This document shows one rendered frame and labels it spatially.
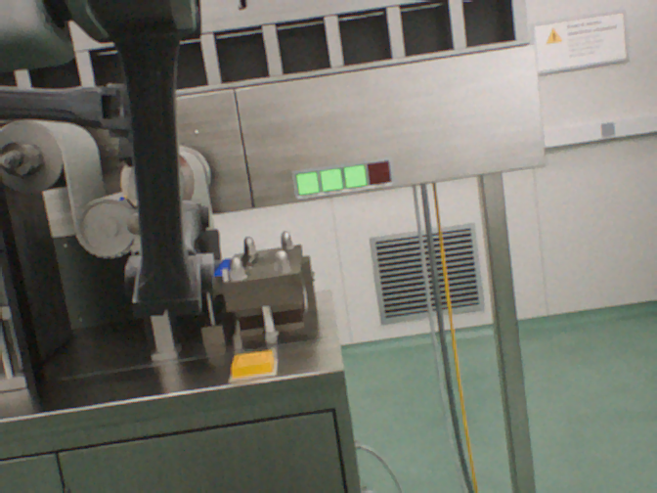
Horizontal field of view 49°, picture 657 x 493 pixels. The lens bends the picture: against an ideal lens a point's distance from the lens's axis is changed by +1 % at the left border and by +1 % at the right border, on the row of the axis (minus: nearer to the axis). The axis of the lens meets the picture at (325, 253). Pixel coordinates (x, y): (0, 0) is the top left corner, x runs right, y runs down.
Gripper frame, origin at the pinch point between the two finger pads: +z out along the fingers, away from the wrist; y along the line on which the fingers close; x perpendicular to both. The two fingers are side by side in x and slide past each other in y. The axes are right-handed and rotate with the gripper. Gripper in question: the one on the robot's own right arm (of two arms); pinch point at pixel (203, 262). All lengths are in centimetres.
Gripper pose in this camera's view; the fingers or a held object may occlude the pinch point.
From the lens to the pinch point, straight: 152.9
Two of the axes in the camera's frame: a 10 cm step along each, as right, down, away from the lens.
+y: 9.9, -1.4, 0.0
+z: 0.5, 3.5, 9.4
